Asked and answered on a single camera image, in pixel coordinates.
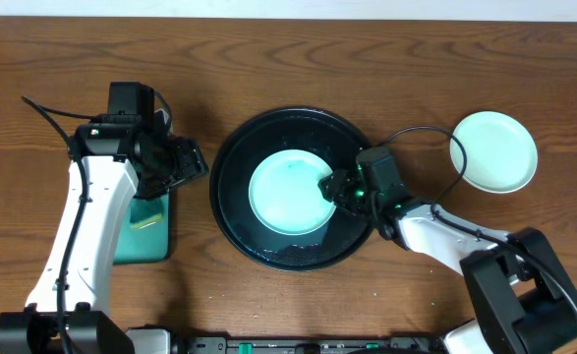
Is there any green yellow sponge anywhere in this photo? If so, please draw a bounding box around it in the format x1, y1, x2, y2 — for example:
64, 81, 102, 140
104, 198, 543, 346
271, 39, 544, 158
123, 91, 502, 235
130, 209, 164, 230

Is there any mint green plate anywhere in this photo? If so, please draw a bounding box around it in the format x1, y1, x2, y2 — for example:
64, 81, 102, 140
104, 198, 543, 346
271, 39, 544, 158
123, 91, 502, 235
248, 149, 336, 236
450, 111, 539, 194

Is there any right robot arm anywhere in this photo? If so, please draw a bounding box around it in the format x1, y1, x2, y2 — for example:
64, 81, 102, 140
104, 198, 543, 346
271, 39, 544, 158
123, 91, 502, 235
318, 168, 577, 354

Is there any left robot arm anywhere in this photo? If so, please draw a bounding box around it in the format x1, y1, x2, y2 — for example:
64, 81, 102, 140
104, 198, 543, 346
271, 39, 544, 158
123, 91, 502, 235
0, 124, 207, 353

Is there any black rectangular water tray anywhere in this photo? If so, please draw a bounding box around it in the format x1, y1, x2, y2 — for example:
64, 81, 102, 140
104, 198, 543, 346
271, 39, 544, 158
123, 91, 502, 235
114, 194, 170, 266

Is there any black round tray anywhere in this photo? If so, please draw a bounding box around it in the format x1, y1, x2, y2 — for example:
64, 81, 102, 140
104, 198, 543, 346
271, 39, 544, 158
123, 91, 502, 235
209, 107, 374, 271

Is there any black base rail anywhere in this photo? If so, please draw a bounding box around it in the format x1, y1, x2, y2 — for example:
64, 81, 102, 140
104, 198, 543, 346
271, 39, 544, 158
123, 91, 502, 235
125, 326, 446, 354

